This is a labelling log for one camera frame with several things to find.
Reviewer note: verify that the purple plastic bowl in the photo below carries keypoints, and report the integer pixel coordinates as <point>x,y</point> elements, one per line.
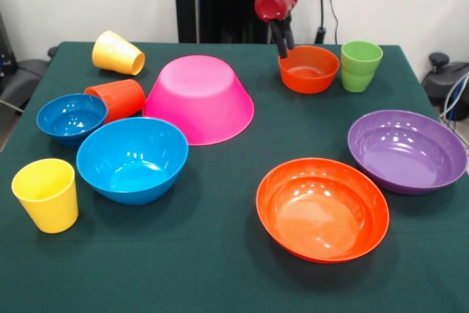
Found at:
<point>406,151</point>

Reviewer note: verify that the pink plastic bowl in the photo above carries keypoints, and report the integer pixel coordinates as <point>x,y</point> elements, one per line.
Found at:
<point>199,107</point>

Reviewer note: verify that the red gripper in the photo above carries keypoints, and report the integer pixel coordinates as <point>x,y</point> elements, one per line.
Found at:
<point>273,5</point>

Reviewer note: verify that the light blue plastic bowl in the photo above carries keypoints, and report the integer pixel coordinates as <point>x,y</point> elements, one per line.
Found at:
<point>132,166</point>

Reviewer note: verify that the large shallow orange bowl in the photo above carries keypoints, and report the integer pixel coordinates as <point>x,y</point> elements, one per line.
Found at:
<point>322,214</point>

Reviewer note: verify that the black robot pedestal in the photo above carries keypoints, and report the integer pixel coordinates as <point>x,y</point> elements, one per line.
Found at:
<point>212,5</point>

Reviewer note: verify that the dark green tablecloth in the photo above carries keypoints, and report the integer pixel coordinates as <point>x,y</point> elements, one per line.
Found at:
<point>256,272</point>

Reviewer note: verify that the small orange bowl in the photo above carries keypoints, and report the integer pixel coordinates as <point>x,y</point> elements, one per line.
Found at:
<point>311,78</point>

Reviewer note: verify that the lemon yellow plastic cup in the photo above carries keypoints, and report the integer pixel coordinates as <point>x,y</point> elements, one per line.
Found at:
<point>47,203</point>

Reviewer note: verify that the green plastic cup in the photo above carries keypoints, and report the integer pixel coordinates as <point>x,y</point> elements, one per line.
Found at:
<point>361,71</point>

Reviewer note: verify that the golden yellow plastic cup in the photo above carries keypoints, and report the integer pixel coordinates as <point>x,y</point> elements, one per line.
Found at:
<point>113,52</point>

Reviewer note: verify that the small dark blue bowl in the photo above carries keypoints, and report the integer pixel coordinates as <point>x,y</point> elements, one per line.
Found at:
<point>71,120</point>

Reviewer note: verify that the red-orange plastic cup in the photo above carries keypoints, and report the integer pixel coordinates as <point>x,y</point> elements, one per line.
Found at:
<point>121,98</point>

